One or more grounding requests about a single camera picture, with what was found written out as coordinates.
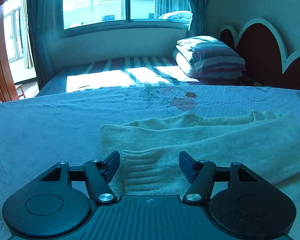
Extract cream knit sweater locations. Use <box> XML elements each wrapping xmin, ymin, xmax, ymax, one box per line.
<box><xmin>100</xmin><ymin>111</ymin><xmax>300</xmax><ymax>195</ymax></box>

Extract red heart-shaped headboard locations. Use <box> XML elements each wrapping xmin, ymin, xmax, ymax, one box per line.
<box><xmin>219</xmin><ymin>18</ymin><xmax>300</xmax><ymax>90</ymax></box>

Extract floral white bed sheet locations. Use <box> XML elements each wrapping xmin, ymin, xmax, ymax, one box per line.
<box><xmin>0</xmin><ymin>85</ymin><xmax>300</xmax><ymax>239</ymax></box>

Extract striped mattress sheet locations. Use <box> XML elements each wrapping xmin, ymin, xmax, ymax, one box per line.
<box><xmin>38</xmin><ymin>56</ymin><xmax>239</xmax><ymax>96</ymax></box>

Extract striped folded quilt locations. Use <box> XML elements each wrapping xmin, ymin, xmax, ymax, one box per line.
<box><xmin>172</xmin><ymin>36</ymin><xmax>246</xmax><ymax>80</ymax></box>

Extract pillow on window sill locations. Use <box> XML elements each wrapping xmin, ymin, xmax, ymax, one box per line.
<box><xmin>158</xmin><ymin>10</ymin><xmax>192</xmax><ymax>21</ymax></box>

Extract dark curtain left of window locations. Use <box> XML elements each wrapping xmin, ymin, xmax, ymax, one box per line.
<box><xmin>26</xmin><ymin>0</ymin><xmax>62</xmax><ymax>89</ymax></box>

